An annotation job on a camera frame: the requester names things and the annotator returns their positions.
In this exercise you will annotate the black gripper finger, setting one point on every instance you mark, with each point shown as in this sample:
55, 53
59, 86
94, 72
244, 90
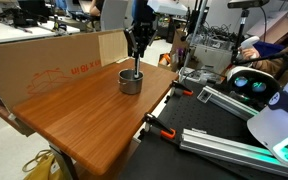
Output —
149, 43
130, 38

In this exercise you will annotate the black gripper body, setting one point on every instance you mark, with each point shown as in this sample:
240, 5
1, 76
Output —
141, 31

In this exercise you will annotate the black white Expo marker pen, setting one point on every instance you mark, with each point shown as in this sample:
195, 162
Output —
137, 68

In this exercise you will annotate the white VR controller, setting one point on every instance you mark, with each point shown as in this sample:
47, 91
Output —
249, 41

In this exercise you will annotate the forearm in brown sleeve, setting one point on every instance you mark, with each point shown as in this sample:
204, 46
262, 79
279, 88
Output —
280, 56

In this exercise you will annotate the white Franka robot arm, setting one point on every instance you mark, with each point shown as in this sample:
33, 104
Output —
277, 140

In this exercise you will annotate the silver metal pot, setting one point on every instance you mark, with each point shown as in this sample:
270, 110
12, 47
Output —
129, 87

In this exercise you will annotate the operator hand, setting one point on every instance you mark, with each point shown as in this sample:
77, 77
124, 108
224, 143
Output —
252, 55

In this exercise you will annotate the light plywood panel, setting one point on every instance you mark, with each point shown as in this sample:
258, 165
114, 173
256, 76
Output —
113, 46

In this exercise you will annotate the grey office chair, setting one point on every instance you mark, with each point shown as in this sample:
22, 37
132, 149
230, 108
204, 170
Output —
112, 15

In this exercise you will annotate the small brown cardboard box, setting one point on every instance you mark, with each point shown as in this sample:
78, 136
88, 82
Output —
179, 43

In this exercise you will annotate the silver metal pole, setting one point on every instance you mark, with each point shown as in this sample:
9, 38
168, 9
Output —
194, 43

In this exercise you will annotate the seated person dark shirt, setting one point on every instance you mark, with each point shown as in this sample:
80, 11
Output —
97, 6

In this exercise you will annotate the grey storage bin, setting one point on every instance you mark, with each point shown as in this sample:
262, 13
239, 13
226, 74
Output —
214, 56

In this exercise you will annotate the black perforated breadboard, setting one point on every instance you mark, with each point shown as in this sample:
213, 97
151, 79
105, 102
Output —
190, 113

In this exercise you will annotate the black desktop equipment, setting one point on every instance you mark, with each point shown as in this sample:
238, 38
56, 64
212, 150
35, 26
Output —
24, 15

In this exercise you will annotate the white VR headset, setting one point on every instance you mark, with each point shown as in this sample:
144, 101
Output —
250, 86

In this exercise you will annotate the white lab table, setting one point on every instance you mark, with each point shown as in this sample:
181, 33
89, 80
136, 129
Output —
17, 33

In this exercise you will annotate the flattened brown cardboard box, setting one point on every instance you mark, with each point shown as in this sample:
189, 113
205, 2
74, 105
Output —
274, 26

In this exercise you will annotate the dark table leg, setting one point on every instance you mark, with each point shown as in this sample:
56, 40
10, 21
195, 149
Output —
65, 163

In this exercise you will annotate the dark brown wooden board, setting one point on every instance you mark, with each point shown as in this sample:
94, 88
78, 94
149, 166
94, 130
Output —
4, 116

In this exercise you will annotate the yellow bag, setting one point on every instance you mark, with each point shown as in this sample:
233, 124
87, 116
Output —
45, 170

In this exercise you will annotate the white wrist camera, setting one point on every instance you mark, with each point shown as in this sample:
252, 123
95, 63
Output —
167, 6

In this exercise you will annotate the black camera stand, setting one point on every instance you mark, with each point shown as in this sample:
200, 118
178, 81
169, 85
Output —
239, 36

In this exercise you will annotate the aluminium extrusion rail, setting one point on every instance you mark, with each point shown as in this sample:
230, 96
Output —
237, 150
230, 103

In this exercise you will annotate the black stereo camera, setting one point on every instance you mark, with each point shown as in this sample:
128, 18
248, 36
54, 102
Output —
247, 3

